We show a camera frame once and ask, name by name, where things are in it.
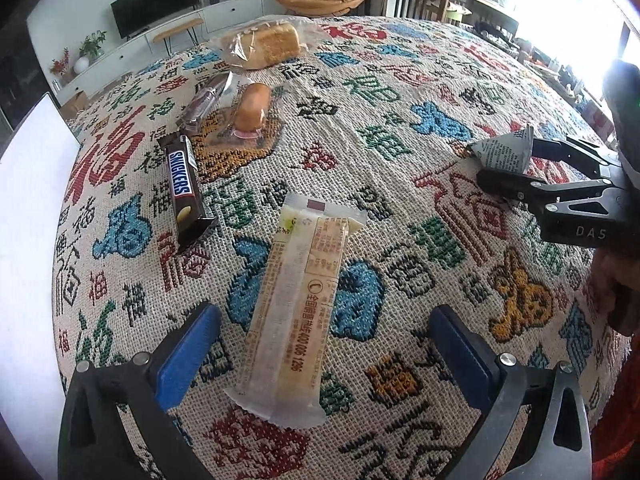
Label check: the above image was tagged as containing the wooden side table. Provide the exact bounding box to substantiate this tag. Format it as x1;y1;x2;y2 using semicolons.
444;0;522;42

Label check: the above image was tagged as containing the pile of household clutter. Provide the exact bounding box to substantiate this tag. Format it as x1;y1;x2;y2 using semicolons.
517;35;618;138

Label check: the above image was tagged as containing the cardboard box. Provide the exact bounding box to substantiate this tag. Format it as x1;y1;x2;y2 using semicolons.
61;89;89;121

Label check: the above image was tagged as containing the black television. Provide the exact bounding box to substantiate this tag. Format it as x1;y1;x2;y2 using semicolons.
109;0;201;39

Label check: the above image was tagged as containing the bagged bread loaf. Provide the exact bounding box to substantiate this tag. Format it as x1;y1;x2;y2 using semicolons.
207;17;327;72

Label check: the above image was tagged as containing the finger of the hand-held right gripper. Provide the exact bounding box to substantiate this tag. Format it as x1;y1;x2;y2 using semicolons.
530;137;622;179
476;168;617;217

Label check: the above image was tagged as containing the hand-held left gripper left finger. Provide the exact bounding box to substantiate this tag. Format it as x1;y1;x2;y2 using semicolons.
56;302;222;480

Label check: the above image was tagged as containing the clear-wrapped sausage bun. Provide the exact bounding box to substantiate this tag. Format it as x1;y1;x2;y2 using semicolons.
219;82;282;147

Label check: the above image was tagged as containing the long cream bread packet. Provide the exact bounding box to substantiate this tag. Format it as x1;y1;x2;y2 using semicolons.
222;192;369;429

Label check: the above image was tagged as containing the leafy green potted plant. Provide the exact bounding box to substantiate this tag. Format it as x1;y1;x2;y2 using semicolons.
77;29;109;59

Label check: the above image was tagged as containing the clear-wrapped dark snack stick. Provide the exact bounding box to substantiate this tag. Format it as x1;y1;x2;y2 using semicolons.
176;72;237;132

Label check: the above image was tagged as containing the white triangular snack packet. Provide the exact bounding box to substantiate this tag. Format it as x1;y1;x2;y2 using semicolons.
469;126;537;172

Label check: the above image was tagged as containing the dark brown chocolate bar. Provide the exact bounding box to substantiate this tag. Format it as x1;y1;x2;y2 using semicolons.
164;132;219;252

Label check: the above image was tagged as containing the person's right hand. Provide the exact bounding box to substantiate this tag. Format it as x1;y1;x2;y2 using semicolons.
592;252;640;337

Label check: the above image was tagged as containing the person's right forearm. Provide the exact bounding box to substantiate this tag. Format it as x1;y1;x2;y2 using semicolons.
590;332;640;480

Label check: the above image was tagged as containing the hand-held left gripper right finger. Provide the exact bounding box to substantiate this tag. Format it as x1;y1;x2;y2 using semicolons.
428;304;594;480

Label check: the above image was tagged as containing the white television cabinet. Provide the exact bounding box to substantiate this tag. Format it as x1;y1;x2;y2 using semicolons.
29;0;266;107

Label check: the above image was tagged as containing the red flower arrangement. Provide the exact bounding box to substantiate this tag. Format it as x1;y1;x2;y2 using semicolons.
49;47;71;79

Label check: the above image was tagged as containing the wooden bench with metal legs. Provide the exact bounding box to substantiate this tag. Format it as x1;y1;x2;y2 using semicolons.
151;17;206;54

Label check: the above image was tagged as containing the white storage box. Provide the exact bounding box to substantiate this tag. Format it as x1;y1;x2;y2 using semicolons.
0;92;82;461

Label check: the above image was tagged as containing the printed woven tablecloth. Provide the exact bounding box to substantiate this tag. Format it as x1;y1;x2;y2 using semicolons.
50;14;626;480

